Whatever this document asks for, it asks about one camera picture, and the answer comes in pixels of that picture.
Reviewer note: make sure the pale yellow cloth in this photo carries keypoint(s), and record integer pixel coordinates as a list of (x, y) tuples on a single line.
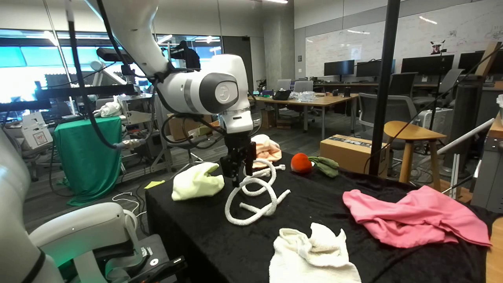
[(204, 180)]

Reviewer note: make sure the round wooden stool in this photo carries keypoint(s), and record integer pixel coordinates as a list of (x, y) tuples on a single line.
[(411, 135)]

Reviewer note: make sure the cardboard box on chair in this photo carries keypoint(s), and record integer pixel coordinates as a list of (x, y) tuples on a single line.
[(189, 127)]

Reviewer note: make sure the green draped cloth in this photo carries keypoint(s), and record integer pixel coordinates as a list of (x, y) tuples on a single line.
[(90, 168)]

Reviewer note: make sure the black vertical pole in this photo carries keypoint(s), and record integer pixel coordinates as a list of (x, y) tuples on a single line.
[(386, 73)]

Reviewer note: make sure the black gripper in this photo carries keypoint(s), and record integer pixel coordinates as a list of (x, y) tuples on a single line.
[(241, 154)]

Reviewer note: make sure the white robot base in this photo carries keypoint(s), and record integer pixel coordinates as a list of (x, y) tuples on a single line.
[(100, 245)]

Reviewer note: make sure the pink cloth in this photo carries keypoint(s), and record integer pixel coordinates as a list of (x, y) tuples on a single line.
[(422, 218)]

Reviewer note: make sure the green plush vegetable toy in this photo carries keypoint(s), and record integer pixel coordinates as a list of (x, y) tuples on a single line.
[(326, 166)]

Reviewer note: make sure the wooden office table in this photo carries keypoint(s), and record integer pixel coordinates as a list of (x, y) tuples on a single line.
[(320, 100)]

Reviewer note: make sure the cardboard box on floor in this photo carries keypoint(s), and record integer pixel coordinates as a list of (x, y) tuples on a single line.
[(350, 154)]

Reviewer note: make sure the peach folded towel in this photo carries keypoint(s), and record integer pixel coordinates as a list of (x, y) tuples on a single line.
[(266, 149)]

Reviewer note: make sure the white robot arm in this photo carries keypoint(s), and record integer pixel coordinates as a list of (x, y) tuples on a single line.
[(221, 89)]

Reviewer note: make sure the red plush tomato toy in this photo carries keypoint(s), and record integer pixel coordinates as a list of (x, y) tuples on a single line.
[(301, 165)]

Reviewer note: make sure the white towel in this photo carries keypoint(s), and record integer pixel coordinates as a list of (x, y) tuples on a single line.
[(318, 259)]

